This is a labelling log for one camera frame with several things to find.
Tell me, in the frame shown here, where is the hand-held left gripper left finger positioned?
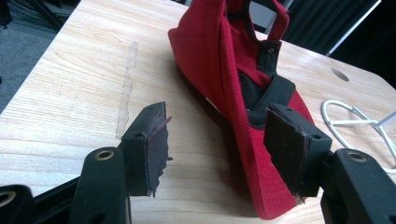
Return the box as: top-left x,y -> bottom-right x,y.
120,101 -> 173,199

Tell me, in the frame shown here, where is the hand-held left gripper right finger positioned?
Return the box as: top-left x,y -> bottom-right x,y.
262,103 -> 333,204

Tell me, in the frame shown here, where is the red baseball cap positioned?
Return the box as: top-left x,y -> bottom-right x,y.
167,0 -> 315,221

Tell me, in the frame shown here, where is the dark curtain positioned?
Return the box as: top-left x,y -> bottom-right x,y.
281,0 -> 379,56

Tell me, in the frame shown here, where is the white metal pole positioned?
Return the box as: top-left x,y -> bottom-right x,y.
325,0 -> 383,58

